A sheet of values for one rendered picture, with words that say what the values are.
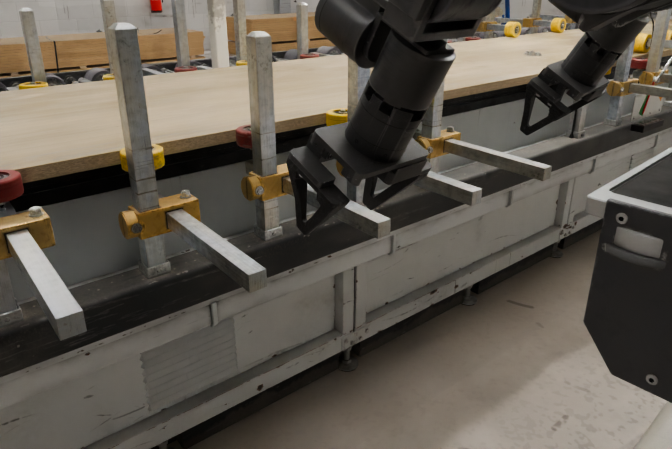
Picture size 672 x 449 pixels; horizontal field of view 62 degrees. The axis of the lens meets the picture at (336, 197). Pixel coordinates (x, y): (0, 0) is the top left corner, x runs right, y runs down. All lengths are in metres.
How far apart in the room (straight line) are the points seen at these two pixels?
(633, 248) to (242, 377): 1.31
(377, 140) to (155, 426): 1.22
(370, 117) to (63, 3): 7.92
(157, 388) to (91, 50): 5.82
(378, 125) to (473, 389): 1.51
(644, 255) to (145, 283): 0.82
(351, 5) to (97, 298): 0.73
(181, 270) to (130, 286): 0.10
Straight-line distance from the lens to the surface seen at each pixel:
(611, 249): 0.52
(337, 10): 0.50
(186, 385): 1.59
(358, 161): 0.48
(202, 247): 0.93
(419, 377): 1.93
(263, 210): 1.16
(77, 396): 1.48
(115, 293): 1.06
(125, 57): 0.97
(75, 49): 7.03
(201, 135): 1.23
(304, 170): 0.48
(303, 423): 1.76
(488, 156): 1.39
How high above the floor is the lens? 1.22
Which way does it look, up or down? 22 degrees down
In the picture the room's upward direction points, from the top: straight up
